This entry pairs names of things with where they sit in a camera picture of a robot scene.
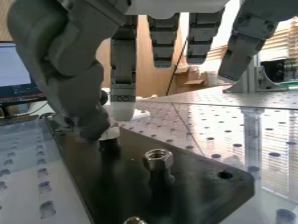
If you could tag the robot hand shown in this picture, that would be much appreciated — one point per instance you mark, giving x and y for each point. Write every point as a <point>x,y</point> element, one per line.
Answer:
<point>67,50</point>

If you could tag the small steel nut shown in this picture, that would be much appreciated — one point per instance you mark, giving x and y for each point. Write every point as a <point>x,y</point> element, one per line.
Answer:
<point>135,220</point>
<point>158,160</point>

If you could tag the computer screen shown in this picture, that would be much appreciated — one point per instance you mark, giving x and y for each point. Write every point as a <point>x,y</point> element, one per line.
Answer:
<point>15,70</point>

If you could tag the black plate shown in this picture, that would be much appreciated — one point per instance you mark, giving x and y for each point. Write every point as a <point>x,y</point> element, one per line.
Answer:
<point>129,190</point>

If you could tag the clear box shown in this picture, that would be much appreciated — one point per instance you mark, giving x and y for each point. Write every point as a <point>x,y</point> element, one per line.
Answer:
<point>267,140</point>

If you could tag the metal bracket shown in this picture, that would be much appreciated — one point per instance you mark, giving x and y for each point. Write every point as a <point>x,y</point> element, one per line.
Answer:
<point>267,80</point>

